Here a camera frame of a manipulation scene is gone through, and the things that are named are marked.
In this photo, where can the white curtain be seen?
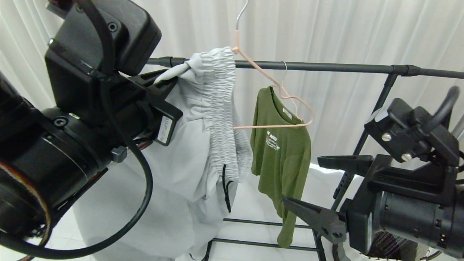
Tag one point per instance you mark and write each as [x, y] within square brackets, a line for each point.
[344, 32]

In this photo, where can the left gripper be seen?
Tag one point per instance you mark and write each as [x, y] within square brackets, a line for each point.
[145, 108]

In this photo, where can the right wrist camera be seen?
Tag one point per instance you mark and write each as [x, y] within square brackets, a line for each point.
[409, 134]

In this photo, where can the pink clothes hanger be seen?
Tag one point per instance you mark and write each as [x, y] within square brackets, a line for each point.
[285, 67]
[272, 126]

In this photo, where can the white laundry basket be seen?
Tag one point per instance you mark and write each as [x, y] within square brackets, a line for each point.
[391, 246]

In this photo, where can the green long-sleeved shirt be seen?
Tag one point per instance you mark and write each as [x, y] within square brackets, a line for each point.
[282, 163]

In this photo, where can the black clothes rack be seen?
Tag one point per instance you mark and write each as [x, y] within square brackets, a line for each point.
[344, 67]

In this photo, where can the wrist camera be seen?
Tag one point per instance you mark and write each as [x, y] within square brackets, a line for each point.
[409, 134]
[108, 36]

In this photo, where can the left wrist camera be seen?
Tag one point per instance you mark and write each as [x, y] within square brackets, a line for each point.
[108, 36]

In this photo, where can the pale grey shorts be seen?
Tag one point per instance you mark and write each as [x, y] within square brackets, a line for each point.
[174, 174]

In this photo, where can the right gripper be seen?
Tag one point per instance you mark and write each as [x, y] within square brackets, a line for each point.
[409, 221]

